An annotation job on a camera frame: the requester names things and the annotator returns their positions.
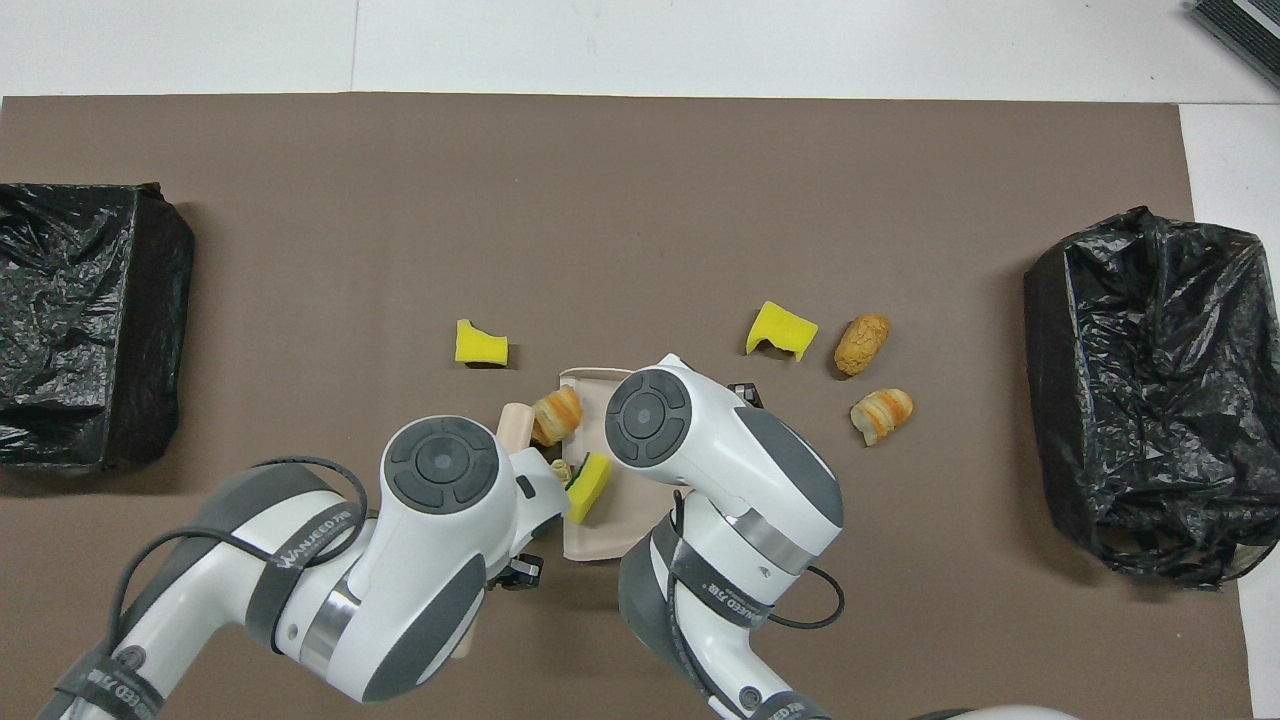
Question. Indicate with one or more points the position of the beige plastic dustpan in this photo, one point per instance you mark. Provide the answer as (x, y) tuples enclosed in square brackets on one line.
[(615, 530)]

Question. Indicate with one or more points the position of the right black bin bag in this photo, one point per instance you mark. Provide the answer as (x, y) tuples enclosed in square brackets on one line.
[(1150, 400)]

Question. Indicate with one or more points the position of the large striped croissant piece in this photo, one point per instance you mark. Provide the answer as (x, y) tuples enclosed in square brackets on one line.
[(557, 415)]

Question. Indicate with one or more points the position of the yellow sponge with green pad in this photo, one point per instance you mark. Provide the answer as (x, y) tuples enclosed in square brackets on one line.
[(590, 490)]

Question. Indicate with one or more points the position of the small yellow sponge piece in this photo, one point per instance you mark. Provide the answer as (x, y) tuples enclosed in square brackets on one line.
[(480, 345)]

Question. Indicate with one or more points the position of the beige hand brush black bristles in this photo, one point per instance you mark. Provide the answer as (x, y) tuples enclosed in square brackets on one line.
[(515, 430)]

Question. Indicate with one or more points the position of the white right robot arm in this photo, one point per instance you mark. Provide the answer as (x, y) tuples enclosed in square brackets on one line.
[(720, 460)]

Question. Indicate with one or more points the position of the small striped croissant piece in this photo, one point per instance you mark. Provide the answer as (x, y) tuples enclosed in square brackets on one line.
[(882, 415)]

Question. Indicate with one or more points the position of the boxy bin with black bag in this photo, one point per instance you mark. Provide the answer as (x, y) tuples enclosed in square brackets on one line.
[(80, 320)]

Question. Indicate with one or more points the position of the pale bread piece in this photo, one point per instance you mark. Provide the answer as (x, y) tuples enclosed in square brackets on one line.
[(562, 470)]

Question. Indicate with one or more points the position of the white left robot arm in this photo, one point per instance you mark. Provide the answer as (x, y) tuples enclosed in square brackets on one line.
[(430, 560)]

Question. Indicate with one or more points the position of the notched yellow sponge piece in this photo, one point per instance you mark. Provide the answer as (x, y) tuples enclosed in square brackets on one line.
[(780, 328)]

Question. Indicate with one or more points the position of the brown paper table mat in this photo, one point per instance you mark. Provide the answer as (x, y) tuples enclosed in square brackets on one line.
[(600, 180)]

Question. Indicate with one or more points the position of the brown oval bread roll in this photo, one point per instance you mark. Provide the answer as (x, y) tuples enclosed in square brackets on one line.
[(862, 343)]

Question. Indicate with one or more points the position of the dark grey ribbed device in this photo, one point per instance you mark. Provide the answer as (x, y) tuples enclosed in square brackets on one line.
[(1240, 30)]

